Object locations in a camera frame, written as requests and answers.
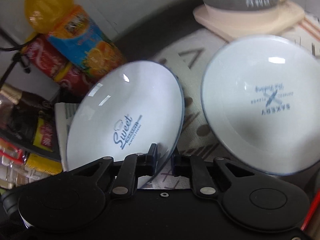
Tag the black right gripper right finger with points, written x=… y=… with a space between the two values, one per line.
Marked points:
x=208 y=179

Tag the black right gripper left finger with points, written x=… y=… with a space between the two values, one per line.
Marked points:
x=120 y=177

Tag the white plate sweet print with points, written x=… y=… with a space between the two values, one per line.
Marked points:
x=136 y=105

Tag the white plate bakery print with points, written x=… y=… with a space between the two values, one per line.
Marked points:
x=260 y=97

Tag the dark sauce bottle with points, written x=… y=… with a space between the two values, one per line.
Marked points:
x=28 y=133

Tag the patterned woven table mat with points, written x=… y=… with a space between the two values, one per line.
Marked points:
x=187 y=58

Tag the red soda can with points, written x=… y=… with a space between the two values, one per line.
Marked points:
x=52 y=63

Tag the cream kettle heating base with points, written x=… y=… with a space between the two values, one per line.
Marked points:
x=231 y=25

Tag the orange juice bottle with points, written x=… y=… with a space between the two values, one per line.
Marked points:
x=69 y=29

